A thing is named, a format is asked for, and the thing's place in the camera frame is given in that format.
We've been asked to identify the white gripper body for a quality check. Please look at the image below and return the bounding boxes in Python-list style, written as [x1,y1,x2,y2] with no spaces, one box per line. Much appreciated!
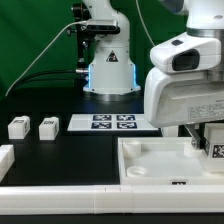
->
[144,33,224,127]

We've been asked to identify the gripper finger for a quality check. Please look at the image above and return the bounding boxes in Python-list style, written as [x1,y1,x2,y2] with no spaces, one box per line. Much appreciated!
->
[185,124,201,149]

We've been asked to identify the white square tabletop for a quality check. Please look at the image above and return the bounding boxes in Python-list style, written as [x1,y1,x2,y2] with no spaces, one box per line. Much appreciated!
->
[118,137,224,186]

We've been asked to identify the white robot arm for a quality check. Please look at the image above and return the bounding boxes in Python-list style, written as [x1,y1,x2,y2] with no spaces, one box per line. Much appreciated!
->
[82,0,224,147]

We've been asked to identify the white front fence bar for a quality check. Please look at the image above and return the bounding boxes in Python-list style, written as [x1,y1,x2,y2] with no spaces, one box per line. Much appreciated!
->
[0,185,224,215]

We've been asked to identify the white left fence piece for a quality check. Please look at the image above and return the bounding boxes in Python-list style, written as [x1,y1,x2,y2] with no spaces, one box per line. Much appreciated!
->
[0,145,15,182]

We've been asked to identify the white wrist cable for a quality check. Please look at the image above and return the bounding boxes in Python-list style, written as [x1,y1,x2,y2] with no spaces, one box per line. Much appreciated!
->
[134,0,157,48]

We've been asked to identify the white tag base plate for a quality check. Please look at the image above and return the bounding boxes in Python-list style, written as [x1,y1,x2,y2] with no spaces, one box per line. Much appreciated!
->
[68,114,157,131]

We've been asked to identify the black camera on stand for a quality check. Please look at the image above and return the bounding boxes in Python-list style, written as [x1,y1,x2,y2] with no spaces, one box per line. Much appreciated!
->
[67,3,120,86]

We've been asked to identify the grey camera cable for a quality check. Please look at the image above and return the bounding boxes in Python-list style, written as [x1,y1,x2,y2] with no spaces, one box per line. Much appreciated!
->
[4,21,88,98]

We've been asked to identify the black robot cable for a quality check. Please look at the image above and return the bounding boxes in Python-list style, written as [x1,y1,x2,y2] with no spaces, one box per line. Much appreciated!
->
[13,69,84,90]

